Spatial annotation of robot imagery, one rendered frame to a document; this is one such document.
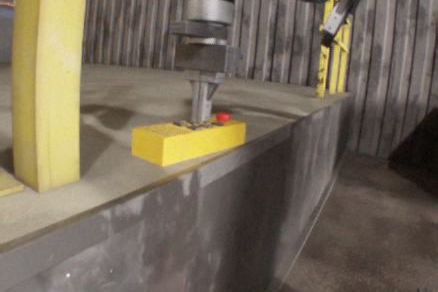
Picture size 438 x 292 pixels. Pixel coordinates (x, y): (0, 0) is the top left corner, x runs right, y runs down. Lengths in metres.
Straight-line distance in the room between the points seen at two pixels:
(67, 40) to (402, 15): 3.87
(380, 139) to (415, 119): 0.48
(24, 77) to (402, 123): 3.88
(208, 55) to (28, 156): 0.36
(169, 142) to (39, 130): 0.20
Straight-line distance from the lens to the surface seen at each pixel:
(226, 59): 0.57
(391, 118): 3.99
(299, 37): 4.11
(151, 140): 0.50
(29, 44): 0.38
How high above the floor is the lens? 0.87
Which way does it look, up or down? 9 degrees down
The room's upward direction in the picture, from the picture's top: 5 degrees clockwise
